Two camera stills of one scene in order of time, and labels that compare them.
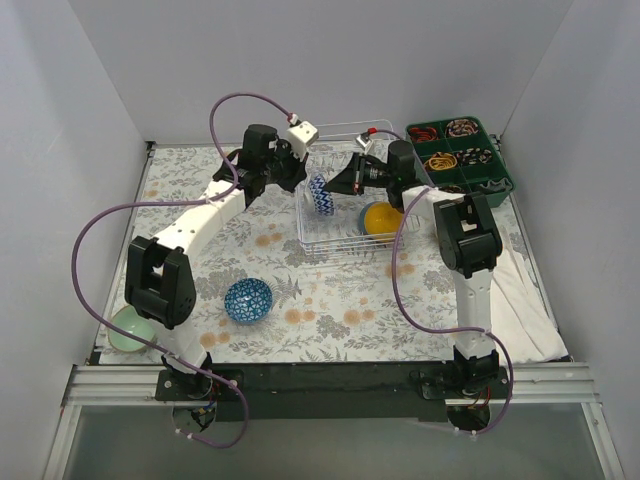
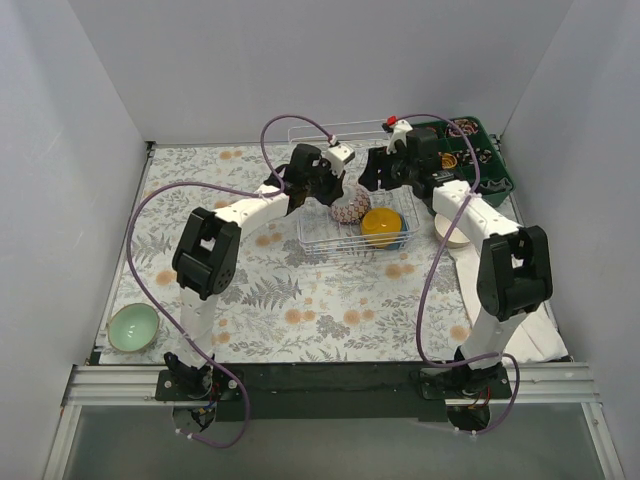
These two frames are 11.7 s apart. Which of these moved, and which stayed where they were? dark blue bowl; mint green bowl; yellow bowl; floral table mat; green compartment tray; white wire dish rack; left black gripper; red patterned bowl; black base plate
Moved: left black gripper; red patterned bowl; yellow bowl; dark blue bowl
Stayed: white wire dish rack; black base plate; mint green bowl; green compartment tray; floral table mat
